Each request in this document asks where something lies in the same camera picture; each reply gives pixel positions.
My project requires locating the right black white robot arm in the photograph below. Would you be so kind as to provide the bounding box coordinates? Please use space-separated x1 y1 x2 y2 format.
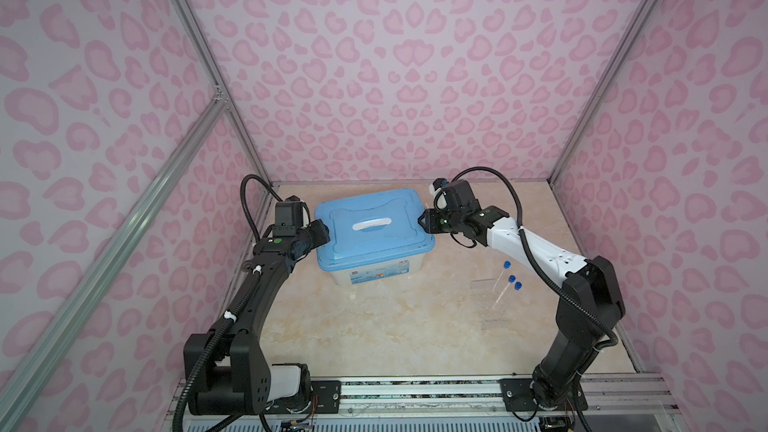
418 178 626 410

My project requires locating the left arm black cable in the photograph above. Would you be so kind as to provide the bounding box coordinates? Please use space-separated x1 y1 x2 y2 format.
170 173 313 432

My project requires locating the clear plastic bag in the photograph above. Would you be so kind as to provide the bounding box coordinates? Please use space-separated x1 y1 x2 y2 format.
470 279 511 332

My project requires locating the blue plastic bin lid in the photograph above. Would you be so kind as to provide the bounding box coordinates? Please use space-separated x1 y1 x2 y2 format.
315 188 435 273

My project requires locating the white plastic storage bin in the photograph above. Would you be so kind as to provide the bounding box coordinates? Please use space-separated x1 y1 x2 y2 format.
329 253 426 287

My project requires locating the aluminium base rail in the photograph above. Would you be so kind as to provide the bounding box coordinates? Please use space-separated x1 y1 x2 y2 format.
161 373 679 432

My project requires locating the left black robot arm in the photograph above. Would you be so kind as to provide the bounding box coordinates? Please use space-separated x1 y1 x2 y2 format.
177 196 330 416

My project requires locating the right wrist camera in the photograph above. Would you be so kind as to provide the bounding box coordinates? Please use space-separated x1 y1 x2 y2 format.
429 177 449 197

